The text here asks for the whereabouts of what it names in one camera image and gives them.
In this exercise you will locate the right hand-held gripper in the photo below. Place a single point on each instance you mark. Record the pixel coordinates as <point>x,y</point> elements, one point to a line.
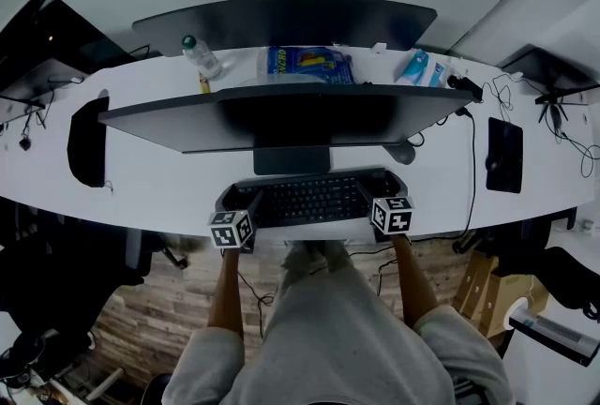
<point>393,215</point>

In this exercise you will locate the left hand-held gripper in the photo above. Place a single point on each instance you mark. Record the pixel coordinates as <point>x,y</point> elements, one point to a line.
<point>229,229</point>

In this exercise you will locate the black keyboard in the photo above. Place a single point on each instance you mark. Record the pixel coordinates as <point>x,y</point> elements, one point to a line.
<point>309,201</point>

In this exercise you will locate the person's left forearm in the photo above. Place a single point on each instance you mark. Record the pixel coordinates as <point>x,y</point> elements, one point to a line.
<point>226,295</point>

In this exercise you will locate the person's right forearm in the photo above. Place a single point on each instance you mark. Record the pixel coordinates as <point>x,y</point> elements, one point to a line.
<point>415,286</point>

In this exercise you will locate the person's left shoe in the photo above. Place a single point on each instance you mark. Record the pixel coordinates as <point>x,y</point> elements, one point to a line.
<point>296,259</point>

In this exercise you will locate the person's shoe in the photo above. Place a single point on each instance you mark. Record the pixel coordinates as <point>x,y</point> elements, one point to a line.
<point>296,259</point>
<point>337,255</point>

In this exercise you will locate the person's right shoe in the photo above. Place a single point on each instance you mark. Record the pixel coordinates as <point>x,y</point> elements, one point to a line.
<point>337,255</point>

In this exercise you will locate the large black computer monitor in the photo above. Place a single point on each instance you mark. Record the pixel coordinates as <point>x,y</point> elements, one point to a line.
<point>290,112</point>

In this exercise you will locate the small black mouse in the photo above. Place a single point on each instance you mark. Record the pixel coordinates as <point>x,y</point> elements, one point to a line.
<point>492,160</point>

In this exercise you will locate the yellow pencil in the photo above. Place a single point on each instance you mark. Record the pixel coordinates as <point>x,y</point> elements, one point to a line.
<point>204,84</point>

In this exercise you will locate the blue tissue pack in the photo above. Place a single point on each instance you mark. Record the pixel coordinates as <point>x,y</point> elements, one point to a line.
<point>419,68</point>

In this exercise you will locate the black mouse pad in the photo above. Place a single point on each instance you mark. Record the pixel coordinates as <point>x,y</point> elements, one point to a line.
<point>508,159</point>

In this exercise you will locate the black power adapter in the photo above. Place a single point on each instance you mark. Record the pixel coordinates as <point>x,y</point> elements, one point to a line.
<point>465,86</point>

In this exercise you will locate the blue plastic bag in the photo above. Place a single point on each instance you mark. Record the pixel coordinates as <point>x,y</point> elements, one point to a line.
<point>304,65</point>

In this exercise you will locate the clear plastic water bottle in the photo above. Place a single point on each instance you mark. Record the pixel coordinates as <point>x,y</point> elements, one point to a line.
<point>204,58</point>

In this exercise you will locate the brown cardboard box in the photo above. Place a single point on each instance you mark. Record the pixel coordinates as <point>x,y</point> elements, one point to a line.
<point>487,295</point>

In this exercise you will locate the person's grey sweatshirt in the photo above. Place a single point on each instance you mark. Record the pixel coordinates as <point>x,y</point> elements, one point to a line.
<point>337,347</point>

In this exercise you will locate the black cloth pouch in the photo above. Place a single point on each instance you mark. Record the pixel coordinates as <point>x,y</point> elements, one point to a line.
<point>86,145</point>

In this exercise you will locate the white tape roll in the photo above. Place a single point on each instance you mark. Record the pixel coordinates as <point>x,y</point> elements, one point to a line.
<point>515,311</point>

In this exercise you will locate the black mesh office chair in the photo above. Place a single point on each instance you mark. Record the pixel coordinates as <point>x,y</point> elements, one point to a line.
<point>70,267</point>

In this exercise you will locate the large black bag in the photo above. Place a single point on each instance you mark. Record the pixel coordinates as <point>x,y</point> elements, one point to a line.
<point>558,274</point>

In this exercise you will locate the dark monitor back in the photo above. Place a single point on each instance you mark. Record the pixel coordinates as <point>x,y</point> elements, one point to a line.
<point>548,68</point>

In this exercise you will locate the black webcam on tripod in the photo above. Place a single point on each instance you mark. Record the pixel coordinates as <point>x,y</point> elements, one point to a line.
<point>25,144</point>

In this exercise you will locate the grey flat device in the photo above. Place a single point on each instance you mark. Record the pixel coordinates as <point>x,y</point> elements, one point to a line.
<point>558,335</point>

